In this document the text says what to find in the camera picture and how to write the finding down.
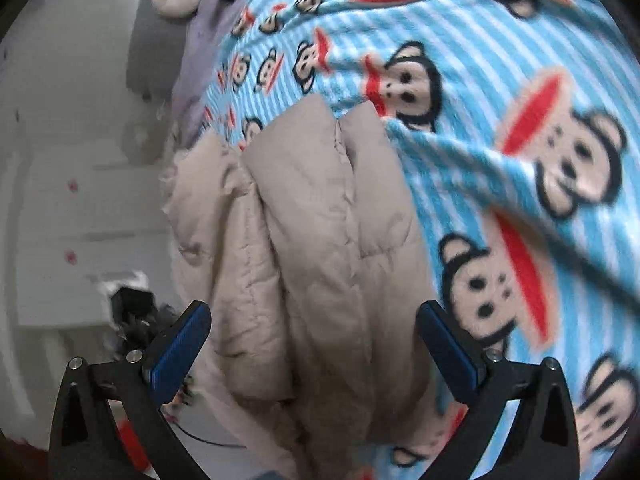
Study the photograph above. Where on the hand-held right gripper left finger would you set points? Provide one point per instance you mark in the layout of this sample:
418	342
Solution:
179	355

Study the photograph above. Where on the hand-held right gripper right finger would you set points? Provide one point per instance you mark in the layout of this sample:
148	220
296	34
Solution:
450	355

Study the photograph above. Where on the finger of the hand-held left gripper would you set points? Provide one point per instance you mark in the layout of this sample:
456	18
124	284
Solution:
167	317

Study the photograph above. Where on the beige quilted comforter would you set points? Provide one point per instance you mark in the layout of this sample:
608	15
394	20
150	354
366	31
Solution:
325	240

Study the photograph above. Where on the white drawer cabinet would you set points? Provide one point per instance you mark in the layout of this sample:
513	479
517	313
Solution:
65	240

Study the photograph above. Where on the blue striped monkey print blanket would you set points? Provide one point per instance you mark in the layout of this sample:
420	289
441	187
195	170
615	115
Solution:
475	110

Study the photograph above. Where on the purple grey duvet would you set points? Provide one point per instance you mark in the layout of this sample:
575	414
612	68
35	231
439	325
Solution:
200	60

